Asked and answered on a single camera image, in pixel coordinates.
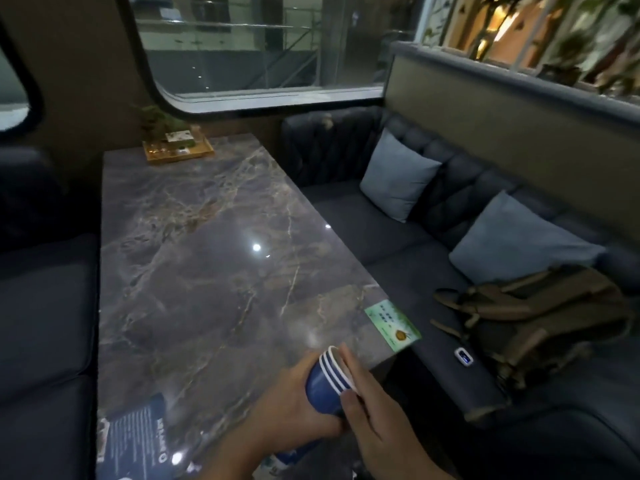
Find beige partition with grey ledge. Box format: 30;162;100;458
384;41;640;245

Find person's left hand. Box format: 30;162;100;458
239;351;347;451

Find small green potted plant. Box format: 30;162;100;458
135;104;190;141

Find large rounded window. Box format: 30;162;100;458
116;0;426;115

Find green printed card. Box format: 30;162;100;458
364;299;422;353

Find dark blue tufted sofa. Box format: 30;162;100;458
280;106;640;480

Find green indoor plants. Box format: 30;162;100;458
425;0;640;98

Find wooden tray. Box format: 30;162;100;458
142;136;215;166

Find dark blue bench seat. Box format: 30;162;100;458
0;145;100;480

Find dark blue menu card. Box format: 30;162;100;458
96;393;170;480

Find stack of blue paper cups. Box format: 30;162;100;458
305;346;359;418

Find person's left forearm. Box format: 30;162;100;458
197;429;271;480

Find light blue cushion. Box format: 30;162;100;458
359;128;443;224
448;190;607;285

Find person's right hand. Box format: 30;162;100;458
338;343;453;480

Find olive green backpack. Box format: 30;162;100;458
430;265;636;393

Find blue packet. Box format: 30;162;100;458
272;439;322;468

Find small rounded window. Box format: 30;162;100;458
0;25;45;138

